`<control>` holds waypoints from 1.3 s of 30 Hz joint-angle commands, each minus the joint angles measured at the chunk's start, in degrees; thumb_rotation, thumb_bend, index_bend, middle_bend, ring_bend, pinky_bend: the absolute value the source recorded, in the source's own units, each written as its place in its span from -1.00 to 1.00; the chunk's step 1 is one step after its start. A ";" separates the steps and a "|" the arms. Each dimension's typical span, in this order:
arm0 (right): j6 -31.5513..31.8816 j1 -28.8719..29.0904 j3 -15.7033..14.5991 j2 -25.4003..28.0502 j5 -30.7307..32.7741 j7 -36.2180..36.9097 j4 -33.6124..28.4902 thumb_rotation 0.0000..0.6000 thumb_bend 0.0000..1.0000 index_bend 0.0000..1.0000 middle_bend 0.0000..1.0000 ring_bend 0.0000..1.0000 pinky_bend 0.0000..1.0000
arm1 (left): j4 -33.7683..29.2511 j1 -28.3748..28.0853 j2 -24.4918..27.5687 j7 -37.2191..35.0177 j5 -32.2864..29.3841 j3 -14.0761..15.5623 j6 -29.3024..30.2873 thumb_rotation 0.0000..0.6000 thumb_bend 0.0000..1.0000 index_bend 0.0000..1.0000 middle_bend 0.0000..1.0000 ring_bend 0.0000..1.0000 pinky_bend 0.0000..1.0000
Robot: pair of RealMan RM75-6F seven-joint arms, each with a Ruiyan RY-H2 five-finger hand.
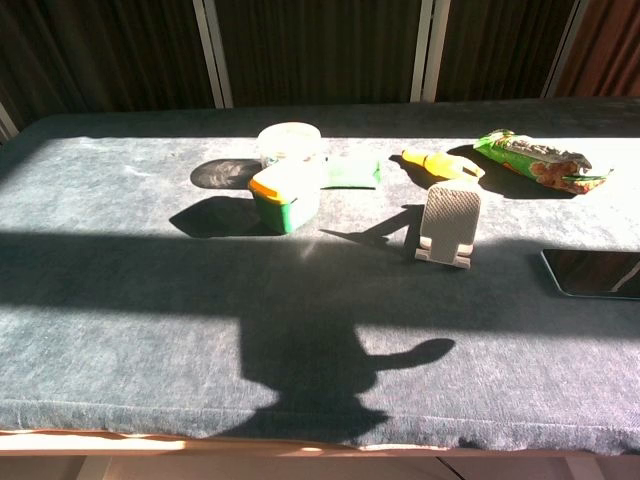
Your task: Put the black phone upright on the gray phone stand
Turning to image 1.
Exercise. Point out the black smartphone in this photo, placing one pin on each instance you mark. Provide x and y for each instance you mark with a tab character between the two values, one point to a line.
590	272

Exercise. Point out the light green packet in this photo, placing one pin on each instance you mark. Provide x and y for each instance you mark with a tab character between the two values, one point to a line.
350	175

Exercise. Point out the white ribbed phone stand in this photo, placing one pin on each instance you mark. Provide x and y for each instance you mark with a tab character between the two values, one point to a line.
450	220

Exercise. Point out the green box with orange lid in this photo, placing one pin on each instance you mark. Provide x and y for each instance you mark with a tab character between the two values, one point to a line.
287	200

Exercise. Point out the white round container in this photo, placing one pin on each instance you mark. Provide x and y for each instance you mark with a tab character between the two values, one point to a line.
290	142

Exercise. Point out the small yellow bottle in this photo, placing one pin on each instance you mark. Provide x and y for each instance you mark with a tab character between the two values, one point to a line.
440	164

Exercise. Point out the dark brown curtain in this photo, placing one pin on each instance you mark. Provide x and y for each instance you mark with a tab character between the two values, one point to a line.
320	50

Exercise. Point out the grey table cloth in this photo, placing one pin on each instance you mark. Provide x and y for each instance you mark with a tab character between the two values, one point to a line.
150	350

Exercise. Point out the green snack bag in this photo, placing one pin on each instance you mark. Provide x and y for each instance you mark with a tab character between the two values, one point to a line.
540	162

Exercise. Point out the reddish brown curtain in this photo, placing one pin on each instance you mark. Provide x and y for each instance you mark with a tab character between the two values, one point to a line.
610	45

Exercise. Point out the white window post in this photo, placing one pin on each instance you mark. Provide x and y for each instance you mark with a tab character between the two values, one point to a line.
565	50
212	50
6	122
430	50

